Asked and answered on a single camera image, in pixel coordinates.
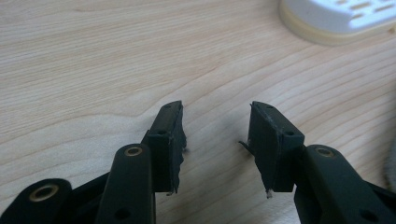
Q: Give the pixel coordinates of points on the white slotted basket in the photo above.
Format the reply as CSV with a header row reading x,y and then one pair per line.
x,y
339,14

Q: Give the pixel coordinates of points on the cream tray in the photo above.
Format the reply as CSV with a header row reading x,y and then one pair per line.
x,y
314,32

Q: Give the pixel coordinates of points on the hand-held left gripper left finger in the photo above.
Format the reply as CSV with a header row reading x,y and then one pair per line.
x,y
162,149

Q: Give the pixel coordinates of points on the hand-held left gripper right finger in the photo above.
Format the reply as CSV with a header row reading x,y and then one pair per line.
x,y
274,146

